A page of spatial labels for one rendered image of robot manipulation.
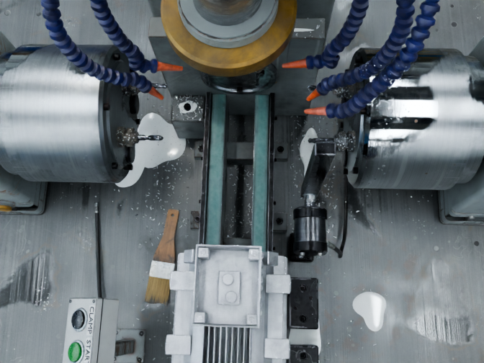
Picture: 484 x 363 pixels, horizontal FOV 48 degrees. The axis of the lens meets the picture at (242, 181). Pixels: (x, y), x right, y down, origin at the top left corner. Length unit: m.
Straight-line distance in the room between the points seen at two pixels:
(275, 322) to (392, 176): 0.31
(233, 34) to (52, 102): 0.36
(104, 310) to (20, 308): 0.37
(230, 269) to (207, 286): 0.05
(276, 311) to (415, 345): 0.40
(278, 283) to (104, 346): 0.30
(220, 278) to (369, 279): 0.44
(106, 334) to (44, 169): 0.30
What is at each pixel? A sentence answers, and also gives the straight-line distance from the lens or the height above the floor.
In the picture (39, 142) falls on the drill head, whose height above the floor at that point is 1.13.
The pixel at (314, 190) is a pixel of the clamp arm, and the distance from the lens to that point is 0.94.
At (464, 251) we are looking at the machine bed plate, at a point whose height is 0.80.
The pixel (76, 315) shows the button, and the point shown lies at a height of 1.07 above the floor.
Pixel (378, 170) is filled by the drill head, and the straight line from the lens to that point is 0.92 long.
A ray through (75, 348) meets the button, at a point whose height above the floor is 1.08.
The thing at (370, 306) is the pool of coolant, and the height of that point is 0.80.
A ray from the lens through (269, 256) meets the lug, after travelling 0.87.
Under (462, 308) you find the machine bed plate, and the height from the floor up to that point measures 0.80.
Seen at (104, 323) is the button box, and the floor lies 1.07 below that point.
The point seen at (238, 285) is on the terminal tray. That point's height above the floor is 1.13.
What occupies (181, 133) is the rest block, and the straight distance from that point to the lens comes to 1.20.
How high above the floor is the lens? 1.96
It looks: 75 degrees down
